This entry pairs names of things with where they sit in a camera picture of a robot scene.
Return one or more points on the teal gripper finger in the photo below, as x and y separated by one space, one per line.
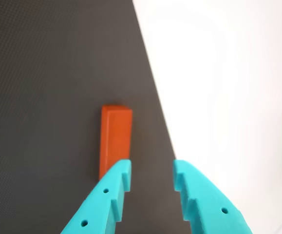
209 209
99 204

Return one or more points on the red wooden block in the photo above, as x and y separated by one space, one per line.
117 136

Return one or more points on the dark grey textured mat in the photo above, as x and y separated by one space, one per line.
45 73

